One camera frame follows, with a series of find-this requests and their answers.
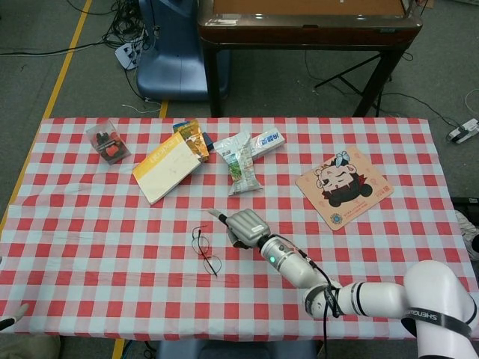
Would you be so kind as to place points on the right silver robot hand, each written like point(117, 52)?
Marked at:
point(247, 226)

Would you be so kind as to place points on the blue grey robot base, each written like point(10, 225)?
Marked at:
point(235, 350)

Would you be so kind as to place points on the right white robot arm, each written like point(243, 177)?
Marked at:
point(337, 291)

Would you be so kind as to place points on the white blue toothpaste box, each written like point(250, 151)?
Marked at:
point(267, 142)

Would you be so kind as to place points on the white power strip with plugs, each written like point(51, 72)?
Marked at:
point(127, 52)

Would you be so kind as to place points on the clear box with red items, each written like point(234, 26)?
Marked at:
point(107, 142)

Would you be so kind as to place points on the yellow white notebook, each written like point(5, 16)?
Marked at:
point(164, 168)

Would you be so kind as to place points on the cartoon character mouse pad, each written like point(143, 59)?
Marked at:
point(344, 187)

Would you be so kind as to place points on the white crumpled cloth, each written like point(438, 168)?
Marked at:
point(466, 228)

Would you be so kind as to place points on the silver green snack bag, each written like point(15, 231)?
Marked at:
point(239, 164)

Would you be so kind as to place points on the dark brown wooden table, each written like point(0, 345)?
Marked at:
point(310, 26)

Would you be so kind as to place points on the blue plastic chair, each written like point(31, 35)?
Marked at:
point(172, 56)

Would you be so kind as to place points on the red white checkered tablecloth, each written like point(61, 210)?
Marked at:
point(149, 224)

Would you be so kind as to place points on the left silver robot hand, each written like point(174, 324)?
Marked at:
point(15, 316)

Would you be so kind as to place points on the white power strip grey plug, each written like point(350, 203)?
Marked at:
point(464, 131)

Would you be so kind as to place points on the orange snack packet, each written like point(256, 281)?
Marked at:
point(194, 142)

